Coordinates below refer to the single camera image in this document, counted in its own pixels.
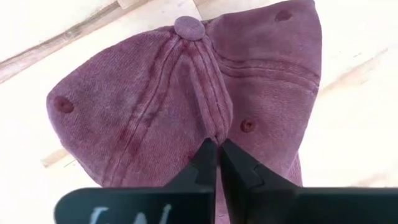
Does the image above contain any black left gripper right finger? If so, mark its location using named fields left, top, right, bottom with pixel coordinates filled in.
left=220, top=138, right=398, bottom=224

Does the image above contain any maroon baseball cap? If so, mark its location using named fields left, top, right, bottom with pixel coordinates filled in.
left=45, top=0, right=323, bottom=224

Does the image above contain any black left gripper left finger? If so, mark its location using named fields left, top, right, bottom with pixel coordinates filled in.
left=53, top=139, right=218, bottom=224

